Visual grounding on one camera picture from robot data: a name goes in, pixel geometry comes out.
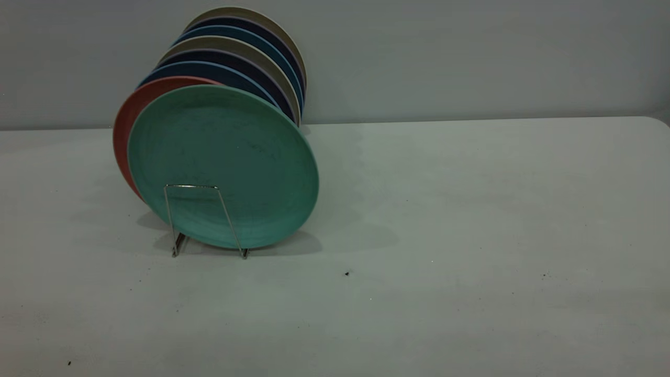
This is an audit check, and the teal blue round plate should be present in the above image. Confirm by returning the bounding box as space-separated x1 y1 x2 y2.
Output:
173 25 305 110

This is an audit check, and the green round plate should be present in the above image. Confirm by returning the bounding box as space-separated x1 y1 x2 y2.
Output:
127 84 319 250

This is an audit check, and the metal wire plate rack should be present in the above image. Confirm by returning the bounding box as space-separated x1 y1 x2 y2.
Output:
163 184 250 259

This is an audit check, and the beige round plate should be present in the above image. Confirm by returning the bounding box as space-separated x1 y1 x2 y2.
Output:
157 36 302 126
183 6 308 90

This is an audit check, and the dark purple round plate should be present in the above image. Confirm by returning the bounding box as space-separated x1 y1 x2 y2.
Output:
183 16 307 95
154 49 296 124

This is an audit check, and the pink round plate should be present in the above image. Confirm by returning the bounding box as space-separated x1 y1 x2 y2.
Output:
113 76 223 202

